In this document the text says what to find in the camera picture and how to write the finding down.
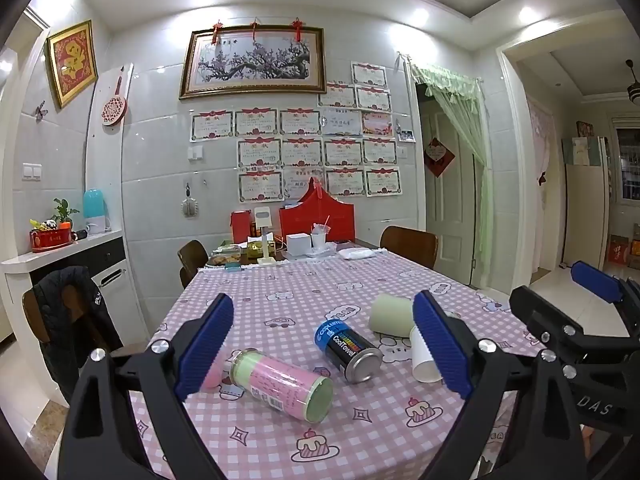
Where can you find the pale green cup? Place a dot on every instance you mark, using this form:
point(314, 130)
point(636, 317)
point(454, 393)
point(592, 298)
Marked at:
point(392, 315)

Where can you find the blue and white kettle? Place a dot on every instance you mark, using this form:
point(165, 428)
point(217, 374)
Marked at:
point(96, 210)

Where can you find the gold framed red picture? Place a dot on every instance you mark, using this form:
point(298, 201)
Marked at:
point(72, 62)

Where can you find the clear cup with straws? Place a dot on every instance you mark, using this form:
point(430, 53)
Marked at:
point(320, 237)

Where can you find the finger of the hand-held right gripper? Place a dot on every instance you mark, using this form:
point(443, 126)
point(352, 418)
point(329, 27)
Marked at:
point(595, 280)
point(537, 310)

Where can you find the framed plum blossom painting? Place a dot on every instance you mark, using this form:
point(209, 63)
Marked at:
point(252, 62)

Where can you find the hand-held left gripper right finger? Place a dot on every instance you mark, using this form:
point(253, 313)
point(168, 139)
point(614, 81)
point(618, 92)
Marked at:
point(442, 347)

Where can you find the small green plant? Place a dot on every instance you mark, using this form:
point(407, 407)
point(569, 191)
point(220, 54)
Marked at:
point(62, 210)

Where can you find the pink curtain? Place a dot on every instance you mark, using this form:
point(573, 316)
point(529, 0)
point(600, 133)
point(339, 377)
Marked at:
point(542, 160)

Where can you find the red tin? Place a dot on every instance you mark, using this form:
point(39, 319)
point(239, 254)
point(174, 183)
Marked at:
point(240, 225)

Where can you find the red bag on table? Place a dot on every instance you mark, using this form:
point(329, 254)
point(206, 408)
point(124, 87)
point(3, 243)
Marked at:
point(317, 220)

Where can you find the pink and green cylinder can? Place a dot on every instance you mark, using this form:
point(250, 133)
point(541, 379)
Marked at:
point(285, 385)

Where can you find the green lace curtain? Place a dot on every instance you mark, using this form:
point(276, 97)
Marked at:
point(455, 110)

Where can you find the red diamond door ornament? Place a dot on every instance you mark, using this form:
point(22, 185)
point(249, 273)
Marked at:
point(439, 155)

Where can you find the pink cup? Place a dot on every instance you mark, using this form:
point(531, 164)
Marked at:
point(216, 375)

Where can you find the black jacket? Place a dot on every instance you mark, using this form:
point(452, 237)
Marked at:
point(80, 320)

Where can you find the white refrigerator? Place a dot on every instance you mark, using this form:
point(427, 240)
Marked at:
point(585, 210)

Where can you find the cardboard box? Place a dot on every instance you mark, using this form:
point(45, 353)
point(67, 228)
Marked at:
point(620, 250)

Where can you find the butterfly wall ornament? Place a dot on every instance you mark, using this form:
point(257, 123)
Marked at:
point(41, 110)

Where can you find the pink checked tablecloth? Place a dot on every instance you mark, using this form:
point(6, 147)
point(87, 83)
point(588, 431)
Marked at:
point(280, 305)

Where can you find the white double light switch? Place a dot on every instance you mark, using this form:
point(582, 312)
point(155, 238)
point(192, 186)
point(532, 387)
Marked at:
point(31, 171)

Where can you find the ceiling spotlight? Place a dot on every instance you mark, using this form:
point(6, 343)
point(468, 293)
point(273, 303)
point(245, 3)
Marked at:
point(526, 14)
point(419, 12)

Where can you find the white tissue packet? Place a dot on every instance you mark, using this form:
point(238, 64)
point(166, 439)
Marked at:
point(357, 252)

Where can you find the white phone stand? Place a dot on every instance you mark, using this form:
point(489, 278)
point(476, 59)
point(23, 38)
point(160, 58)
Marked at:
point(263, 240)

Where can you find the round red fan ornament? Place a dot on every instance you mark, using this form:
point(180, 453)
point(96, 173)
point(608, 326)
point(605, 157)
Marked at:
point(115, 105)

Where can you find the plate of snacks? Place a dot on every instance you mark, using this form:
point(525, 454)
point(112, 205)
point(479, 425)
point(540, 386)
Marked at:
point(222, 259)

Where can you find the white box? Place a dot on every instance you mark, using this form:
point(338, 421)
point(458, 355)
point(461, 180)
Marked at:
point(300, 245)

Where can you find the group of wall certificates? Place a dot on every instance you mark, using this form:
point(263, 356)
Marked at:
point(300, 150)

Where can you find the blue and black can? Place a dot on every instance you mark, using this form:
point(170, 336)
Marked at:
point(345, 347)

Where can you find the black pendant lamp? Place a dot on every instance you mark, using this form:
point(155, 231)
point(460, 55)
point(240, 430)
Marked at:
point(634, 87)

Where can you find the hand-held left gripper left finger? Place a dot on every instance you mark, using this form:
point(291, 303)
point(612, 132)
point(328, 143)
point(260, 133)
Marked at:
point(205, 345)

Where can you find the brown wooden chair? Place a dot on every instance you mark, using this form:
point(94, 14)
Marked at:
point(192, 260)
point(410, 242)
point(32, 315)

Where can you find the small wall photo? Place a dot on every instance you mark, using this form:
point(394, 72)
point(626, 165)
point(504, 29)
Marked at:
point(406, 135)

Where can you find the white paper cup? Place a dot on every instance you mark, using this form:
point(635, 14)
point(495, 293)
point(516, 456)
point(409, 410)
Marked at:
point(424, 362)

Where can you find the red hanging knot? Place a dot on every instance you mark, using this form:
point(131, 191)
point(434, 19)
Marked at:
point(255, 27)
point(297, 27)
point(217, 30)

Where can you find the white side counter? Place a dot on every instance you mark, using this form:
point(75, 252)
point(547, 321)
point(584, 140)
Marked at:
point(65, 265)

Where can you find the hanging wall hook item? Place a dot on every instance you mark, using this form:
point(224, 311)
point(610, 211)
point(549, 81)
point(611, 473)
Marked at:
point(188, 204)

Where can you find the red basket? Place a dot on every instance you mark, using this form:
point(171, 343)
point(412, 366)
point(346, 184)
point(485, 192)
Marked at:
point(50, 240)

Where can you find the white door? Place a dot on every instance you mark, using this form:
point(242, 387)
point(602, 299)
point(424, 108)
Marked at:
point(452, 210)

